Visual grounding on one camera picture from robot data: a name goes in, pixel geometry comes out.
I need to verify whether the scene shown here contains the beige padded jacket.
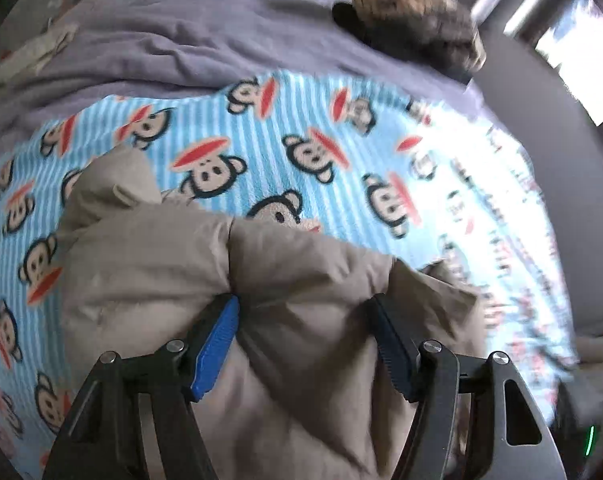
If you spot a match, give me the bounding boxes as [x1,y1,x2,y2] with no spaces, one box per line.
[56,147,487,480]

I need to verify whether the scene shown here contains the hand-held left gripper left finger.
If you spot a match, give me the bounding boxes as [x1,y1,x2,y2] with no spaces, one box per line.
[42,294,241,480]

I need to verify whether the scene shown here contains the purple duvet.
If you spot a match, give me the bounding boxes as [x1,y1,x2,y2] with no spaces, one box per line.
[0,0,487,161]

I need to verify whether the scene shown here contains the blue striped printed blanket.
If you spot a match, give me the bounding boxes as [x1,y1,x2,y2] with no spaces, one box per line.
[0,70,582,466]

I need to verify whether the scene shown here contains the white patterned cloth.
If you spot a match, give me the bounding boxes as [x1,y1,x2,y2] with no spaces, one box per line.
[0,20,80,98]

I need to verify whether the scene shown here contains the brown and black plush object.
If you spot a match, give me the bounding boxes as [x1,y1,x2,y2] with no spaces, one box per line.
[331,0,487,86]

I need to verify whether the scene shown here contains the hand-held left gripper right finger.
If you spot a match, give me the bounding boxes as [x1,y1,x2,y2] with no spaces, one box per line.
[369,294,567,480]

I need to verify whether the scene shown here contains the window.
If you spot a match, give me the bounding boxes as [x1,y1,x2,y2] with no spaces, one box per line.
[531,0,603,161]

